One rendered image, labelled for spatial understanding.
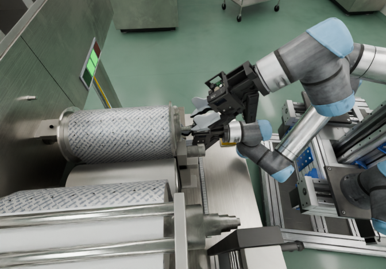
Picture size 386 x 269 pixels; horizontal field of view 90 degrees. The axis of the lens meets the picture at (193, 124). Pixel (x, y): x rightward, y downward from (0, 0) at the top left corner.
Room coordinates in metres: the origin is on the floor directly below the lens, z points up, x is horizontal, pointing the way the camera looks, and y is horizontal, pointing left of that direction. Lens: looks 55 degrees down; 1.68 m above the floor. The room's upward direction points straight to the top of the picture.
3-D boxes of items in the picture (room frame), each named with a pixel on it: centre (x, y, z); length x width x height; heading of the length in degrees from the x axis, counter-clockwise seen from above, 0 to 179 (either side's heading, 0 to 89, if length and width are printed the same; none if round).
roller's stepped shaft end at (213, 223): (0.05, -0.05, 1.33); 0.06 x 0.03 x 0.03; 95
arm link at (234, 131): (0.36, -0.14, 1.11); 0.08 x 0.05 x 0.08; 4
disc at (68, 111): (0.27, 0.31, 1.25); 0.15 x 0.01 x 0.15; 5
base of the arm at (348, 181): (0.25, -0.73, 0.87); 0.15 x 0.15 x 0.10
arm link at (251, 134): (0.37, -0.21, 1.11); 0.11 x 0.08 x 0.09; 94
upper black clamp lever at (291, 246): (0.01, -0.13, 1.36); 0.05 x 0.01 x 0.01; 95
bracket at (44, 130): (0.27, 0.35, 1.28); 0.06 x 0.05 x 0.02; 95
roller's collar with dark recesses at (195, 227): (0.04, 0.01, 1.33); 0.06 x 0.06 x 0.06; 5
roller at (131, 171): (0.16, 0.17, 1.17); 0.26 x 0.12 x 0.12; 95
